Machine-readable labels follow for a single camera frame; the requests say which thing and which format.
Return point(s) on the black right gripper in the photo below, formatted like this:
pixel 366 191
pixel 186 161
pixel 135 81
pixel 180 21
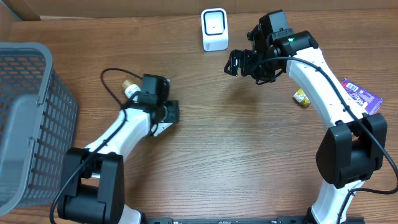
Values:
pixel 249 57

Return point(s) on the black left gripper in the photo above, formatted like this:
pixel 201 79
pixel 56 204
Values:
pixel 176 113

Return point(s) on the white tube with gold cap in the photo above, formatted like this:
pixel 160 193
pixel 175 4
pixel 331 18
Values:
pixel 129 88

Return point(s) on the green yellow snack pouch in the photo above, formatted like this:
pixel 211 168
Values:
pixel 301 98

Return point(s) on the purple sanitary pad pack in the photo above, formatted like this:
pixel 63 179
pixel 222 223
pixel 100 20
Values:
pixel 365 99

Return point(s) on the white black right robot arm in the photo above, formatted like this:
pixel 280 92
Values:
pixel 353 145

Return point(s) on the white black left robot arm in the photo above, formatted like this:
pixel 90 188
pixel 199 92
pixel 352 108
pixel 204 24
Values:
pixel 93 177

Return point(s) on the white barcode scanner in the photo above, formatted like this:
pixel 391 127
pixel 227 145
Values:
pixel 214 27

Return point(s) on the dark grey plastic basket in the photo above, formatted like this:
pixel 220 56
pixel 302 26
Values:
pixel 39 117

